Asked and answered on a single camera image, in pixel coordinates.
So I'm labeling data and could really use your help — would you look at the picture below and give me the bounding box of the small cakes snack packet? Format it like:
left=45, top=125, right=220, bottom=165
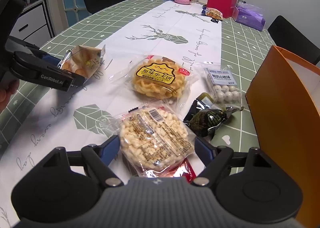
left=58, top=45, right=105, bottom=80

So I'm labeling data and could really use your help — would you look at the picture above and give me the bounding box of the black foil snack packet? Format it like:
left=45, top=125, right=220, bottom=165
left=183, top=92, right=244, bottom=139

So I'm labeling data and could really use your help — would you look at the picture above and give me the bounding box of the white candy balls packet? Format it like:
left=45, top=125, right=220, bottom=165
left=201, top=61, right=242, bottom=107

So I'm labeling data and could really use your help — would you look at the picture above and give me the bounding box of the puffed rice cake packet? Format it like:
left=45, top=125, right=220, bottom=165
left=116, top=101, right=196, bottom=178

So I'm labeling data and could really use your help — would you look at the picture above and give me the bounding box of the person's left hand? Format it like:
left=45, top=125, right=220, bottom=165
left=0, top=80, right=20, bottom=112

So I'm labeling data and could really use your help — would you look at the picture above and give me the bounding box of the white drawer cabinet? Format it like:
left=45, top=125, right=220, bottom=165
left=10, top=0, right=54, bottom=47

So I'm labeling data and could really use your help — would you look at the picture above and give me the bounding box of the orange cardboard box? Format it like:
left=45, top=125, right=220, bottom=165
left=246, top=46, right=319, bottom=227

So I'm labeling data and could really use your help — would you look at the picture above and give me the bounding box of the fried twist cookie packet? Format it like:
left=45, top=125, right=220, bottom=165
left=109, top=55, right=199, bottom=112

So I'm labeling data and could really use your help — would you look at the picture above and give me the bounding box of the green grid tablecloth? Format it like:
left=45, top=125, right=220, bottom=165
left=1, top=0, right=274, bottom=155

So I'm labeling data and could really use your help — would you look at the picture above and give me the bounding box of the white deer table runner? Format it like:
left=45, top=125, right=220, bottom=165
left=1, top=0, right=222, bottom=227

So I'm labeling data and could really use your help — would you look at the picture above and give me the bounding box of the black chair far right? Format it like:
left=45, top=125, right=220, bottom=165
left=267, top=15, right=320, bottom=65

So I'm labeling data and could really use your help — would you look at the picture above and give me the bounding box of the purple tissue pack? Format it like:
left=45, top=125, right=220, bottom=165
left=232, top=3, right=266, bottom=32

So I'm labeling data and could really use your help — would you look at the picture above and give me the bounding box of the mixed nuts snack bag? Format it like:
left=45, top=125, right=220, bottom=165
left=202, top=7, right=223, bottom=21

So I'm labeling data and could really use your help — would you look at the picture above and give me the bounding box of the magenta gift box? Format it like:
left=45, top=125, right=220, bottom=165
left=207, top=0, right=237, bottom=18

